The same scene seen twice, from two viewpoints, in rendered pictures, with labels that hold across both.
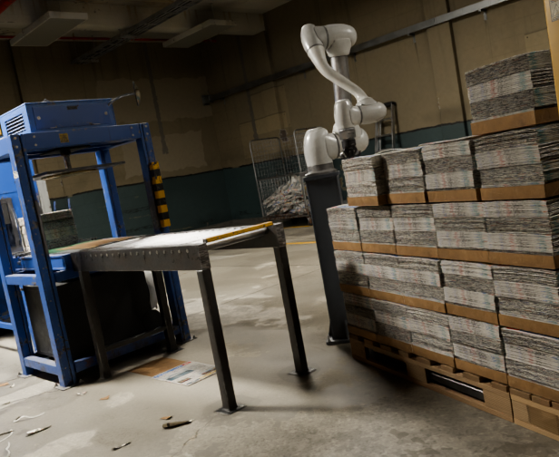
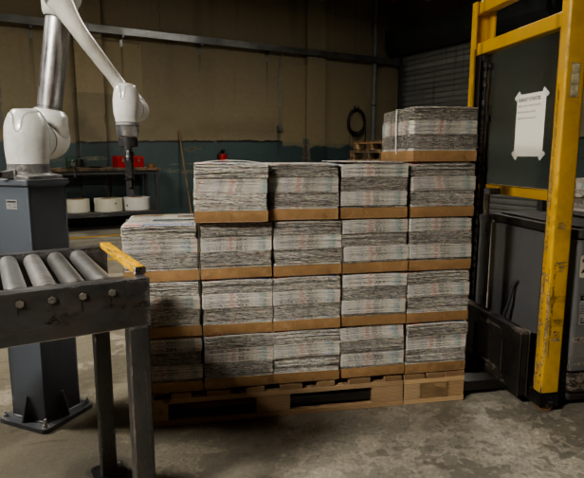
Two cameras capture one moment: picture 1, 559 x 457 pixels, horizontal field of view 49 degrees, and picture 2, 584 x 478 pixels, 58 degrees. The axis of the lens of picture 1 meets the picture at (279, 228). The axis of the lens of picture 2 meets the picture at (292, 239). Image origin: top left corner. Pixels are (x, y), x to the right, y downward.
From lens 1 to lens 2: 2.65 m
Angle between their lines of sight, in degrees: 77
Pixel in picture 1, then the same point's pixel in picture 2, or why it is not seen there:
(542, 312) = (450, 303)
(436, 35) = not seen: outside the picture
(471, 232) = (391, 246)
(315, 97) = not seen: outside the picture
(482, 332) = (383, 334)
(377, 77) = not seen: outside the picture
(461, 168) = (392, 188)
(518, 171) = (452, 194)
